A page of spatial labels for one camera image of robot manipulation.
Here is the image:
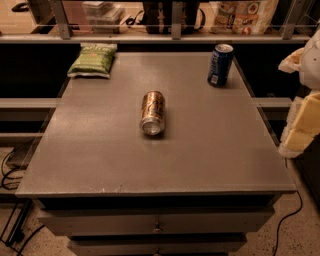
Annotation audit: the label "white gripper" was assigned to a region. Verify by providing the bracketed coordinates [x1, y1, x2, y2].
[278, 30, 320, 158]

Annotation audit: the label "blue pepsi can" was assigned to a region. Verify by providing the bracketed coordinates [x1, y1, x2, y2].
[207, 44, 234, 87]

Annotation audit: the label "gold soda can lying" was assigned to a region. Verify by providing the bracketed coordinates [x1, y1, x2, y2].
[140, 91, 165, 136]

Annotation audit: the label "printed snack bag on shelf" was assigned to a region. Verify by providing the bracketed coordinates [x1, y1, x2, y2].
[210, 0, 279, 35]

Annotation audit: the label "upper grey drawer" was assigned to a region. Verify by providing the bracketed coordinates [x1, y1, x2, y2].
[38, 207, 274, 237]

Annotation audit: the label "grey drawer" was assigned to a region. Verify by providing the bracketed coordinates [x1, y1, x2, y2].
[68, 234, 247, 256]
[38, 207, 274, 237]

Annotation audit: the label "black bag on shelf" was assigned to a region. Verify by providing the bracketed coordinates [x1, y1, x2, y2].
[141, 0, 206, 34]

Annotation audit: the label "green chip bag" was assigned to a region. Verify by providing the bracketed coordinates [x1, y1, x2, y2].
[67, 43, 117, 79]

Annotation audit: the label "clear plastic container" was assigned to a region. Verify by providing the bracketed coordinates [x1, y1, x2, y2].
[82, 1, 126, 34]

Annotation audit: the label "lower grey drawer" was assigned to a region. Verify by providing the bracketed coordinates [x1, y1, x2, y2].
[68, 234, 247, 256]

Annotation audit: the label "black metal stand left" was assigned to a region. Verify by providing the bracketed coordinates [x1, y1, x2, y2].
[0, 199, 32, 247]

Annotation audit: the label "black cable on right floor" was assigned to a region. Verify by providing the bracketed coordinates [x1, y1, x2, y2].
[271, 189, 304, 256]

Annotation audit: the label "grey metal shelf rail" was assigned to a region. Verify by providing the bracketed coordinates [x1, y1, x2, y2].
[0, 0, 319, 44]

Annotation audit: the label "black cables on left floor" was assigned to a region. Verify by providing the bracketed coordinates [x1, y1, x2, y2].
[0, 139, 34, 191]

